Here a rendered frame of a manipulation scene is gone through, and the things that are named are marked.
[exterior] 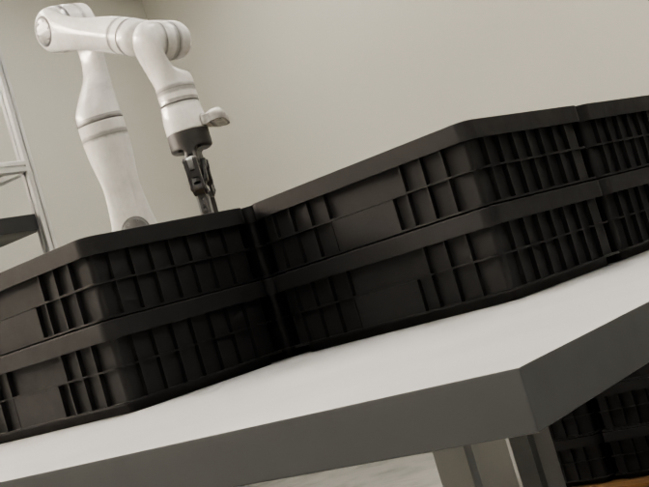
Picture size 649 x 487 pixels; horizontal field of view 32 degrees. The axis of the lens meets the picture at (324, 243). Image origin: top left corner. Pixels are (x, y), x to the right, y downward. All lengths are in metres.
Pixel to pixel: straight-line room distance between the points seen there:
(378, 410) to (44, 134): 4.83
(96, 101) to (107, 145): 0.09
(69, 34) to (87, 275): 0.84
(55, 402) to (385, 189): 0.53
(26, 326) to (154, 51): 0.62
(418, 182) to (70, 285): 0.47
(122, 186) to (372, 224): 0.83
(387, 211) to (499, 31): 3.60
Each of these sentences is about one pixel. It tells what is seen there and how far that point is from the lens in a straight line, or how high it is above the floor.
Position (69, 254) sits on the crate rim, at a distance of 1.49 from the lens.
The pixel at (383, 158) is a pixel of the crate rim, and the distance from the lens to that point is 1.49.
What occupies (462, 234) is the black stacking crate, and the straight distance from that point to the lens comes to 1.43.
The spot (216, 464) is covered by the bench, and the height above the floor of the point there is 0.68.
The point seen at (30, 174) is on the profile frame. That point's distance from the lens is 4.19.
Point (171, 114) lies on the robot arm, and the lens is 2.01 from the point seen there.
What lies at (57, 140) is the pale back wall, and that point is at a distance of 5.54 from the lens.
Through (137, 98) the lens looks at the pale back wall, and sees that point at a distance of 6.00.
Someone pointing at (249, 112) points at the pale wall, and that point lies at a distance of 5.83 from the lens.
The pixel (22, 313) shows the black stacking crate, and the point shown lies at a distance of 1.61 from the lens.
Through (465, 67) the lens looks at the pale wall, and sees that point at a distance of 5.14.
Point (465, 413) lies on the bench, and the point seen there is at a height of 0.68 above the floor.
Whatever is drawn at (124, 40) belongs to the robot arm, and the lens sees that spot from 2.11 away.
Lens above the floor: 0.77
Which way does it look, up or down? 3 degrees up
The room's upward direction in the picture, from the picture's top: 17 degrees counter-clockwise
